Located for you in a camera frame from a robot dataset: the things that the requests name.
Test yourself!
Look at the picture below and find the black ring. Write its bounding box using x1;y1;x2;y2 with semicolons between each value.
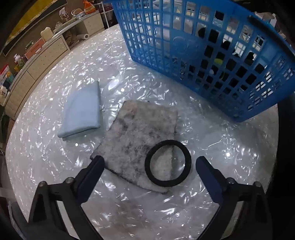
144;139;193;188

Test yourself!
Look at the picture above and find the light blue cloth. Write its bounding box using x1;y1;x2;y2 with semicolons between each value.
58;81;100;140

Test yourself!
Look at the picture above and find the grey fluffy mat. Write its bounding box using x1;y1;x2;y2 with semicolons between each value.
91;100;178;193

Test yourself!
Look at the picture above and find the blue plastic laundry basket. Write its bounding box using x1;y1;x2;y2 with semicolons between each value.
111;1;294;122

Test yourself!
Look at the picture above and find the pink rectangular box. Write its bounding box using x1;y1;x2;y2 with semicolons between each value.
25;37;45;59

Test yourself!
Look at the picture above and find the paper roll in cabinet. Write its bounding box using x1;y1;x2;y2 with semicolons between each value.
76;34;89;40

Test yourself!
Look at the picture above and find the cream TV cabinet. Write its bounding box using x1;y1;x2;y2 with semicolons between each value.
4;11;105;120

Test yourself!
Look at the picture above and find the cream plastic jug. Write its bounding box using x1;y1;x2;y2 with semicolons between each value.
41;27;53;42

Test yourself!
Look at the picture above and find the orange bag on cabinet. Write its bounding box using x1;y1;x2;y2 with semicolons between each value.
83;0;96;15

